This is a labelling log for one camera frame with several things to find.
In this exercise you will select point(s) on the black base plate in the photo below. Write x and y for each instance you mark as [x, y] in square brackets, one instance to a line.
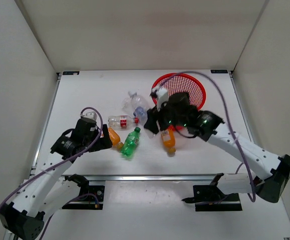
[91, 197]
[208, 198]

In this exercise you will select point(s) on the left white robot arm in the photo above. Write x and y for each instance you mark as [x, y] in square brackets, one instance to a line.
[36, 200]

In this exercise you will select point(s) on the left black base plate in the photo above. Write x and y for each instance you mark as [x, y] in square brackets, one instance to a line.
[91, 197]

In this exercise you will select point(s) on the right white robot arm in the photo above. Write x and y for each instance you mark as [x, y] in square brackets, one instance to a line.
[267, 173]

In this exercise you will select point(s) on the right black corner label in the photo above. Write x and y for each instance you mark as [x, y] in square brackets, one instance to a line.
[218, 71]

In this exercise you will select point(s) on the aluminium table rail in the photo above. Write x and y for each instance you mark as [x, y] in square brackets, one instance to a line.
[105, 91]

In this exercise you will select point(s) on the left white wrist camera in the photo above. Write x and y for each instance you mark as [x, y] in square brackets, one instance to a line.
[89, 116]

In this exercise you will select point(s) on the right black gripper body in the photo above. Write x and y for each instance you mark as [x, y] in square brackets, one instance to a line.
[167, 117]

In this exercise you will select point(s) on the black corner label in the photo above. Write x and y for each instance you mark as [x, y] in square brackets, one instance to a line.
[218, 71]
[70, 73]

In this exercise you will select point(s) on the clear ribbed water bottle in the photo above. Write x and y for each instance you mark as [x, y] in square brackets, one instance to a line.
[133, 101]

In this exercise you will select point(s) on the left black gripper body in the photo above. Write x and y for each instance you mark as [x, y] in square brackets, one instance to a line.
[89, 140]

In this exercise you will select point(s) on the orange juice bottle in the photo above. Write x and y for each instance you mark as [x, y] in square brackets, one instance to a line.
[115, 139]
[168, 141]

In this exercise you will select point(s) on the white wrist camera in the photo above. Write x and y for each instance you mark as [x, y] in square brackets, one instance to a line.
[89, 116]
[161, 95]

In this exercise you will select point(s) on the left black corner label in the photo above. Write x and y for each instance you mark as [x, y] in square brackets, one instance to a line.
[70, 73]

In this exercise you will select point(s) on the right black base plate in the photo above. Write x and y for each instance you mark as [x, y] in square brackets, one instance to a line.
[208, 198]

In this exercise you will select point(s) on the blue label clear bottle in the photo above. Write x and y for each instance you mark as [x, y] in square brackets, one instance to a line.
[139, 113]

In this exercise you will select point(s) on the red plastic mesh bin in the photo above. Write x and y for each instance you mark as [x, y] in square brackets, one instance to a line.
[182, 82]

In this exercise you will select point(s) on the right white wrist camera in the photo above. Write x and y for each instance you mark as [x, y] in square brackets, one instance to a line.
[161, 95]

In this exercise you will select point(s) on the green soda bottle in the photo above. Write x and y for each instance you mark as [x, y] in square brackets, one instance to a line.
[131, 142]

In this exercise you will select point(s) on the red label clear bottle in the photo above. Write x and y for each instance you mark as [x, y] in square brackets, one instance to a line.
[122, 122]

